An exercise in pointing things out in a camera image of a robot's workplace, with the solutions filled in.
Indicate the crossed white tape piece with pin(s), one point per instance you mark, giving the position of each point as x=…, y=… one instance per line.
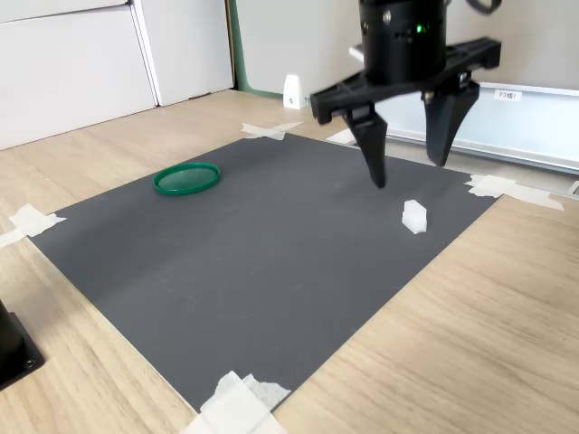
x=270, y=129

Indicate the round green lid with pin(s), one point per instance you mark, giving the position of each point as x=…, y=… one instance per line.
x=186, y=179

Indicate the small white plastic terminal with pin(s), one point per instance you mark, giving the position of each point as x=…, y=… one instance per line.
x=414, y=218

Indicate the small shiny white tape piece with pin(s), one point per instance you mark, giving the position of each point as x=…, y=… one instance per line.
x=343, y=136

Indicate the white label with print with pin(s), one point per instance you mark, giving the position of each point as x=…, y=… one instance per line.
x=507, y=95

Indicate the wide white cabinet panel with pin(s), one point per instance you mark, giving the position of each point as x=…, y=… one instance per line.
x=68, y=68

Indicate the small white bracket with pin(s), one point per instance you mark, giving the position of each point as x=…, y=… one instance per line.
x=293, y=92

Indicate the dark grey mat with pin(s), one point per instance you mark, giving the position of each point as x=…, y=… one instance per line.
x=253, y=271

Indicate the long white tape piece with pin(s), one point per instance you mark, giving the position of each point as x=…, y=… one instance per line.
x=497, y=186

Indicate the narrow white cabinet panel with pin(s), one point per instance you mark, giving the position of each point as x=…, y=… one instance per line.
x=190, y=50

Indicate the large white tape piece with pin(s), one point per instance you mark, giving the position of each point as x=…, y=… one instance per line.
x=235, y=407

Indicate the green partition edge strip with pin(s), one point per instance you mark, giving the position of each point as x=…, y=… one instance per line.
x=242, y=68

